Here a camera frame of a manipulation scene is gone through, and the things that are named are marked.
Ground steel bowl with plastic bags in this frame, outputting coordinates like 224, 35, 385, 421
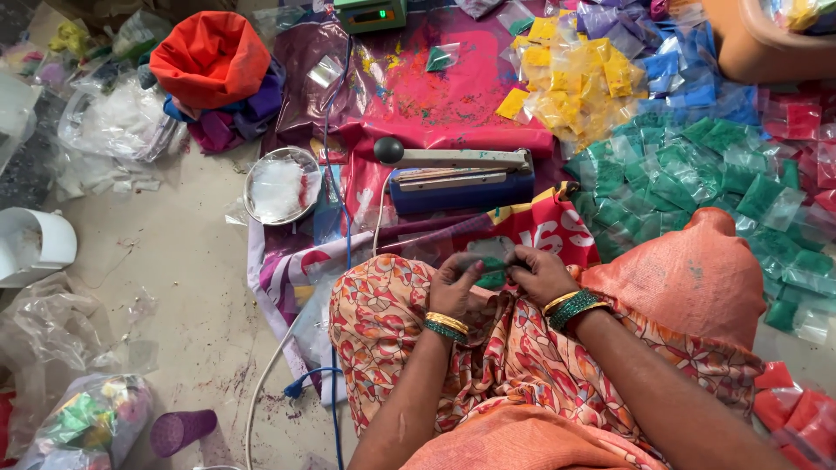
243, 146, 324, 227

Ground pile of blue powder packets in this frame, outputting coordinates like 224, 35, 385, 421
637, 20, 762, 126

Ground green digital weighing scale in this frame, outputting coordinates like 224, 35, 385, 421
333, 0, 408, 35

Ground orange patterned sari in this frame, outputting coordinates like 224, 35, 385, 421
328, 253, 765, 470

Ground white plastic container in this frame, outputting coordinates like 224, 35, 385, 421
0, 208, 78, 289

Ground heap of assorted plastic bags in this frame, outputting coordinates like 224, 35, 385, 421
0, 7, 173, 99

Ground blue heat sealer machine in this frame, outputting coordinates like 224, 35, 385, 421
373, 136, 536, 216

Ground blue cable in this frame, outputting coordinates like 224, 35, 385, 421
283, 34, 356, 470

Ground gold and green right bangles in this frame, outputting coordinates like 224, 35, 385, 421
543, 289, 612, 332

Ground single green powder packet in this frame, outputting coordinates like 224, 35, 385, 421
425, 43, 462, 73

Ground purple plastic cup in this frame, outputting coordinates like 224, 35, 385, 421
149, 409, 218, 459

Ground crumpled clear plastic sheets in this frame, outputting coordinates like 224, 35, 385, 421
0, 272, 160, 419

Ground orange cloth sack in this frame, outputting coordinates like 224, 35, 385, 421
149, 10, 273, 111

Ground pile of orange powder packets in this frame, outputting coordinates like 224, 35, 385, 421
751, 360, 836, 470

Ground gold and green left bangles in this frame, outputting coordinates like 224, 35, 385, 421
423, 311, 470, 346

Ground white cable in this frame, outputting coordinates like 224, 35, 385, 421
193, 171, 397, 470

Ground pile of red powder packets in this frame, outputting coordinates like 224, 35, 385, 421
758, 80, 836, 216

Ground orange plastic tub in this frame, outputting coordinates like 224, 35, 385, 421
701, 0, 836, 84

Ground pink printed plastic banner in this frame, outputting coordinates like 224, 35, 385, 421
247, 7, 602, 408

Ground clear bag of colourful packets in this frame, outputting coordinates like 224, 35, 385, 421
13, 373, 155, 470

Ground pile of yellow powder packets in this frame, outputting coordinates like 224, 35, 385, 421
495, 14, 650, 146

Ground pile of green powder packets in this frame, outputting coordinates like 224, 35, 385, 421
563, 112, 836, 346

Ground purple and blue cloth bag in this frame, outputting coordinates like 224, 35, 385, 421
162, 59, 286, 155

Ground gold and green bangles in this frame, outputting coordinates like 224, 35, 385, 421
543, 289, 612, 332
423, 311, 470, 346

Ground clear bag of empty pouches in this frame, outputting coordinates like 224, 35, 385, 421
57, 77, 184, 164

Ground person's right hand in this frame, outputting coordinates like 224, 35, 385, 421
507, 245, 581, 309

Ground green powder plastic packet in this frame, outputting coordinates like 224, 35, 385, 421
474, 256, 512, 292

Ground person's left hand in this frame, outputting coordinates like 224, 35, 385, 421
428, 252, 489, 320

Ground pile of purple powder packets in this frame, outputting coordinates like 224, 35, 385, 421
575, 0, 667, 53

